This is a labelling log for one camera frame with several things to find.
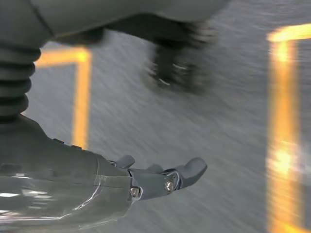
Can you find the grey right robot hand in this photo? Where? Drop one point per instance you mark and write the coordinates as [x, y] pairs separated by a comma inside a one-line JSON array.
[[48, 186]]

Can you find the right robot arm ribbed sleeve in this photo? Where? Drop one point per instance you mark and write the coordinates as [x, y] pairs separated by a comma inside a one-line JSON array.
[[14, 74]]

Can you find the black robot foot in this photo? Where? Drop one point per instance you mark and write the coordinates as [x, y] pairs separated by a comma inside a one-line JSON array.
[[177, 64]]

